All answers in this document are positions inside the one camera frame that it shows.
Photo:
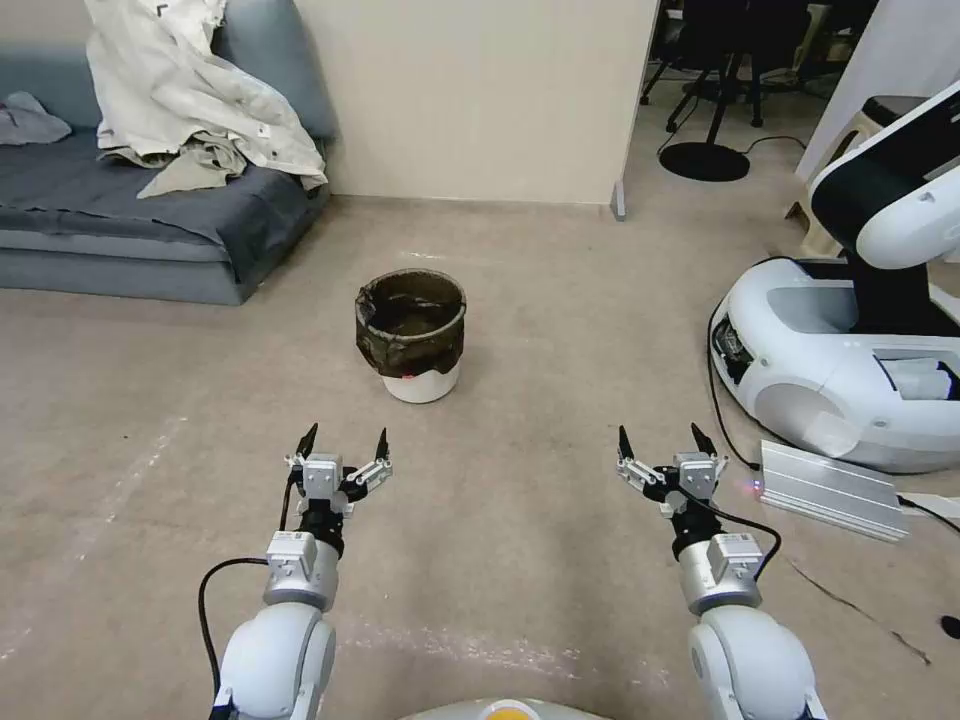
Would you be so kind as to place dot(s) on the blue-grey sofa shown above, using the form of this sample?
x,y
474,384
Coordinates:
x,y
112,217

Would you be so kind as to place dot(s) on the beige plastic stool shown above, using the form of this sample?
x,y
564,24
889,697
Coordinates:
x,y
817,217

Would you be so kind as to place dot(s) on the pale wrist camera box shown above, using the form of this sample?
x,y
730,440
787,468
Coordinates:
x,y
322,474
694,472

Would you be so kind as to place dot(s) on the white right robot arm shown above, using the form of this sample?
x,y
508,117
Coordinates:
x,y
750,660

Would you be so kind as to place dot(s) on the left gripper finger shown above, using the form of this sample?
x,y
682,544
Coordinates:
x,y
371,474
298,459

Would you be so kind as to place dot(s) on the silver ribbed metal box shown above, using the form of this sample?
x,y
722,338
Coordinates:
x,y
825,484

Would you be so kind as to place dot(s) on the black office chair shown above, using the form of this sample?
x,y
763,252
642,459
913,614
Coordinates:
x,y
739,45

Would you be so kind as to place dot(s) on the white wheeled robot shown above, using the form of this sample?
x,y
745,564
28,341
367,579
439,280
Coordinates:
x,y
810,352

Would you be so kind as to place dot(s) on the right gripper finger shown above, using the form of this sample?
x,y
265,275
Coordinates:
x,y
717,463
639,474

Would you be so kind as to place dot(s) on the grey crumpled cloth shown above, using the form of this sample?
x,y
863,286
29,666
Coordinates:
x,y
30,124

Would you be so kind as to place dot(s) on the cream crumpled jacket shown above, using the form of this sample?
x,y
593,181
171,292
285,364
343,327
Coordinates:
x,y
195,97

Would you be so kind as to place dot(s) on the grey partition foot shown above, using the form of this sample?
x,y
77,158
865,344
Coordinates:
x,y
620,201

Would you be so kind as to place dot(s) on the black bin liner bag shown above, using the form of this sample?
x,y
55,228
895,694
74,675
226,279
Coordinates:
x,y
390,341

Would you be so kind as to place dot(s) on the white robot front shell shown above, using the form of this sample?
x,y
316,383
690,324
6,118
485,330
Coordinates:
x,y
495,711

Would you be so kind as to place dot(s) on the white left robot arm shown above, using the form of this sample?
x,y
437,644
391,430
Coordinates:
x,y
279,660

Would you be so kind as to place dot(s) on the white round trash can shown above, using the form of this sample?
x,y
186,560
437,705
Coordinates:
x,y
420,386

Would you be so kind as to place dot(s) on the black round stand base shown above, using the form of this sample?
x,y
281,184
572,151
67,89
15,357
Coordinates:
x,y
703,159

